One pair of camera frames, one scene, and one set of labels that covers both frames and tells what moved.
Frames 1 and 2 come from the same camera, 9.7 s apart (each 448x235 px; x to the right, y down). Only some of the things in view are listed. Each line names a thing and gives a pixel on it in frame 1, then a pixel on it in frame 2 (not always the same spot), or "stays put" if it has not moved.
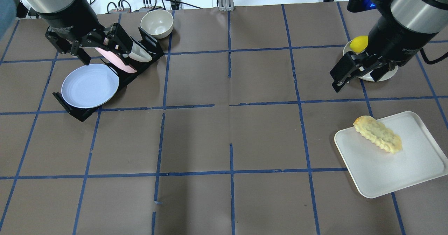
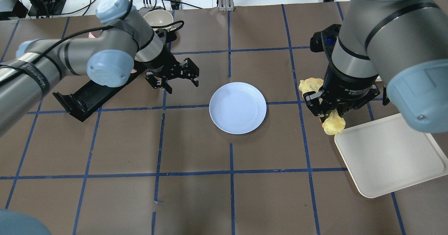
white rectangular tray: (377, 172) stays put
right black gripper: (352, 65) -> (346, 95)
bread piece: (372, 129) -> (334, 124)
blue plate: (90, 85) -> (237, 108)
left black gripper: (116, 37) -> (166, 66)
